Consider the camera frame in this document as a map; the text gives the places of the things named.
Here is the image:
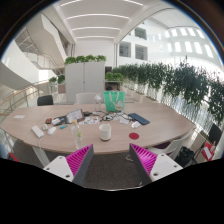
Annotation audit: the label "white paper note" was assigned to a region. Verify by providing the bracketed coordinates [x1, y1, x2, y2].
[14, 115, 26, 119]

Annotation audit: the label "hedge planter row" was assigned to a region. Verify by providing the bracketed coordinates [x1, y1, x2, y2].
[112, 60, 224, 126]

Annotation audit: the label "red round coaster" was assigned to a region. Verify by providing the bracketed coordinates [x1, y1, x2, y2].
[129, 133, 139, 140]

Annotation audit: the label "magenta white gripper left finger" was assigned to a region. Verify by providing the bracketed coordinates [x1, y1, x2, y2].
[44, 144, 94, 186]

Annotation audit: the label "clear bottle near bag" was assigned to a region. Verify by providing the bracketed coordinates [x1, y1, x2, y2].
[94, 93, 101, 112]

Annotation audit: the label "dark blue notebook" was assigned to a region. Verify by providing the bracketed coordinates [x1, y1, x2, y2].
[128, 113, 150, 125]

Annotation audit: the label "black tangled cables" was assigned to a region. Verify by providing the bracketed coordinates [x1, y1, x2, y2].
[100, 111, 134, 122]

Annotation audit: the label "black office chair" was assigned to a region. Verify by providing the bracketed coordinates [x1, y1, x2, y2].
[37, 95, 53, 106]

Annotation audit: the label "clear plastic water bottle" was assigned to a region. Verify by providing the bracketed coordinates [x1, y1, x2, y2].
[71, 120, 83, 149]

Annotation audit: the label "white power strip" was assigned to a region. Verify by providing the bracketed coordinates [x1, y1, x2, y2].
[32, 125, 44, 138]

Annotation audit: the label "green tote bag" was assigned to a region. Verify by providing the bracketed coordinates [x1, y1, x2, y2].
[104, 91, 125, 111]

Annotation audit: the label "white ceramic mug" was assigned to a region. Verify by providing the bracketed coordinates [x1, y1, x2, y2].
[99, 124, 111, 141]

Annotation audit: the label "white cabinet with plants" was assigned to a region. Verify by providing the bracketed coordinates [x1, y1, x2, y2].
[64, 55, 106, 103]

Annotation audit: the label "white chair behind table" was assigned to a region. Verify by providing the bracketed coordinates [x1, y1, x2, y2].
[76, 93, 96, 104]

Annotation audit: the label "white small box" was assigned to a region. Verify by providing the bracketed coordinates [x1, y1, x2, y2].
[131, 121, 141, 128]

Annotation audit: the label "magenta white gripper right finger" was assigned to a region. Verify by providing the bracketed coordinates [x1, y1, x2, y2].
[129, 143, 182, 186]

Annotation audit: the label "blue marker pen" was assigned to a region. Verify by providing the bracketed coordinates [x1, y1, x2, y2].
[60, 124, 68, 130]

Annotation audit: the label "white chair right side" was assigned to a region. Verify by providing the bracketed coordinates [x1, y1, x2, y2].
[149, 130, 192, 155]

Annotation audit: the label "black backpack on floor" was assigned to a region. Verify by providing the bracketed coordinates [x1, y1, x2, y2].
[175, 146, 194, 167]

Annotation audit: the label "white computer mouse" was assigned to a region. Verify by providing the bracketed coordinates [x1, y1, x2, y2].
[47, 127, 56, 135]

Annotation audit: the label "red black chair right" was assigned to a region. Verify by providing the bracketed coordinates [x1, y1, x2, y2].
[195, 124, 222, 161]

